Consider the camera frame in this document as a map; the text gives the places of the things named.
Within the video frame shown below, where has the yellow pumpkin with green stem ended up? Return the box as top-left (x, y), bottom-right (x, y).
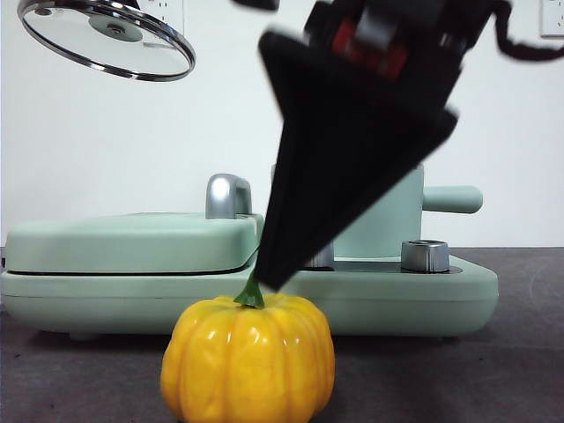
top-left (160, 272), bottom-right (337, 423)

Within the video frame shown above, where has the glass lid with green knob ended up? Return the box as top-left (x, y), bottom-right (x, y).
top-left (17, 0), bottom-right (197, 83)

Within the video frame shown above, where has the silver control knob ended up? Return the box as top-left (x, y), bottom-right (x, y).
top-left (302, 244), bottom-right (336, 269)
top-left (400, 240), bottom-right (450, 273)

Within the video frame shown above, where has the mint green breakfast machine base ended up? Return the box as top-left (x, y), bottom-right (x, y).
top-left (0, 250), bottom-right (500, 343)

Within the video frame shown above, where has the mint green pot with handle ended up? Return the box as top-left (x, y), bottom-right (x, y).
top-left (269, 161), bottom-right (484, 261)

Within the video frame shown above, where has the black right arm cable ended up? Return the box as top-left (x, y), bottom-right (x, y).
top-left (491, 0), bottom-right (564, 63)

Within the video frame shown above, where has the white wall socket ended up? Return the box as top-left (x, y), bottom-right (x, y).
top-left (540, 0), bottom-right (564, 39)
top-left (136, 0), bottom-right (185, 35)

